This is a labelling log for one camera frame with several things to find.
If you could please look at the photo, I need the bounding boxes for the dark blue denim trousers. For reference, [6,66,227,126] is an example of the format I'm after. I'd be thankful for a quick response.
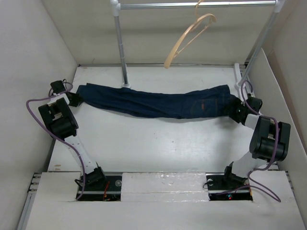
[77,83,240,119]

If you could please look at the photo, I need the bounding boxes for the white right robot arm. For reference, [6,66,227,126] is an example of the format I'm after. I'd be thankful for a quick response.
[222,94,291,189]

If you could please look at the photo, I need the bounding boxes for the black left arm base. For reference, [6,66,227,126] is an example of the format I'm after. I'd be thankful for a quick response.
[78,174,122,202]

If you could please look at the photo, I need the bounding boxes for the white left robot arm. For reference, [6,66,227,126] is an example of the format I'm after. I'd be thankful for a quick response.
[38,80,107,190]

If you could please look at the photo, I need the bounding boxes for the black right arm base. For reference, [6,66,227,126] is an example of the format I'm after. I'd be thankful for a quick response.
[203,173,253,201]

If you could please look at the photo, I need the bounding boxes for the beige plastic clothes hanger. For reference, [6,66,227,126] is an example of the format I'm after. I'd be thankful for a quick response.
[164,0,217,69]

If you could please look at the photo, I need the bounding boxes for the metal clothes rack frame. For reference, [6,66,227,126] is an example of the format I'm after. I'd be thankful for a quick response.
[110,0,285,88]

